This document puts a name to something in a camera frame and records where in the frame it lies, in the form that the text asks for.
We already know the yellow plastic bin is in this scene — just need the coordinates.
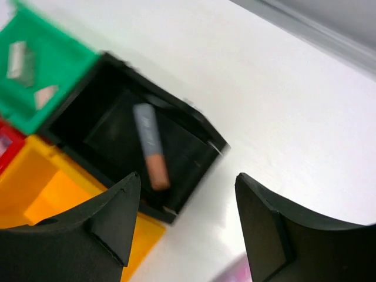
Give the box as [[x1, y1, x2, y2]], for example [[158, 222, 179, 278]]
[[1, 136, 165, 281]]

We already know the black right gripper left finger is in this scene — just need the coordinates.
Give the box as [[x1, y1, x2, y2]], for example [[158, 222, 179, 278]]
[[1, 173, 141, 281]]

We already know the black plastic bin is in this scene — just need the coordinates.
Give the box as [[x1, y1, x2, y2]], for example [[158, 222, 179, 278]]
[[38, 52, 228, 224]]

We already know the green plastic bin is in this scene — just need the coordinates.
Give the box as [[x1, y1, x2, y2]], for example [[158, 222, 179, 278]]
[[1, 1, 99, 135]]

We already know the red plastic bin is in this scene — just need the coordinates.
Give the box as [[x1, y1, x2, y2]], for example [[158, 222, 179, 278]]
[[0, 119, 26, 173]]

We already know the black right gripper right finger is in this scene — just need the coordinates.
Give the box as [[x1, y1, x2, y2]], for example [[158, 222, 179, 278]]
[[235, 173, 375, 281]]

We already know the beige white mini stapler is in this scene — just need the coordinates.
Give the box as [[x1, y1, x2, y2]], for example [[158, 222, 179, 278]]
[[7, 41, 36, 87]]

